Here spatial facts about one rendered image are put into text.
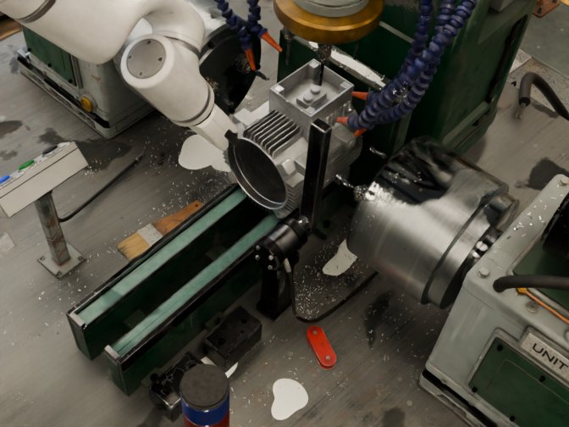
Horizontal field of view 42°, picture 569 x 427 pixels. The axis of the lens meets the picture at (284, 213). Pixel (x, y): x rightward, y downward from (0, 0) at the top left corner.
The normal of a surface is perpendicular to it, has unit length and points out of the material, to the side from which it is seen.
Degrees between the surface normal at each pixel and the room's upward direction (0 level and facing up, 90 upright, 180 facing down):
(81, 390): 0
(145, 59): 30
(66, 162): 50
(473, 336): 90
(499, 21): 3
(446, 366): 90
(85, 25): 83
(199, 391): 0
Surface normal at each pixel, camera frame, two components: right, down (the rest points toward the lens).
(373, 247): -0.66, 0.50
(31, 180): 0.61, 0.04
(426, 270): -0.60, 0.31
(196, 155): 0.06, -0.61
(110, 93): 0.74, 0.55
